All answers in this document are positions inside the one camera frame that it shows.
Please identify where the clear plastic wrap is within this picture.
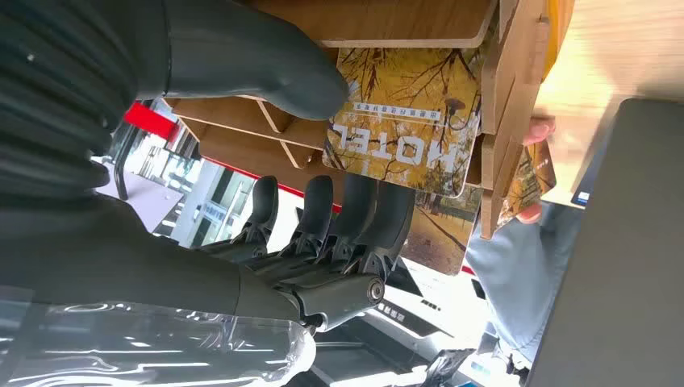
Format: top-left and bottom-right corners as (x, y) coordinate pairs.
(0, 288), (318, 387)

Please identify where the black labelled device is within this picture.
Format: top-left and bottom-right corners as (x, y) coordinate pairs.
(373, 298), (455, 339)

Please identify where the grey laptop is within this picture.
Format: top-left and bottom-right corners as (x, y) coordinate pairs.
(526, 98), (684, 387)

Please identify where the wooden card holder rack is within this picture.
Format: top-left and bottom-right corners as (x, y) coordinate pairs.
(164, 0), (553, 241)

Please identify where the red band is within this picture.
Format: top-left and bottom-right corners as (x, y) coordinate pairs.
(123, 102), (343, 214)

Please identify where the ribbed grey right arm sleeve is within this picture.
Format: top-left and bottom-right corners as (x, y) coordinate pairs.
(0, 0), (168, 203)

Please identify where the autumn path picture card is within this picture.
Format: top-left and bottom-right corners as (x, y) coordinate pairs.
(400, 184), (485, 277)

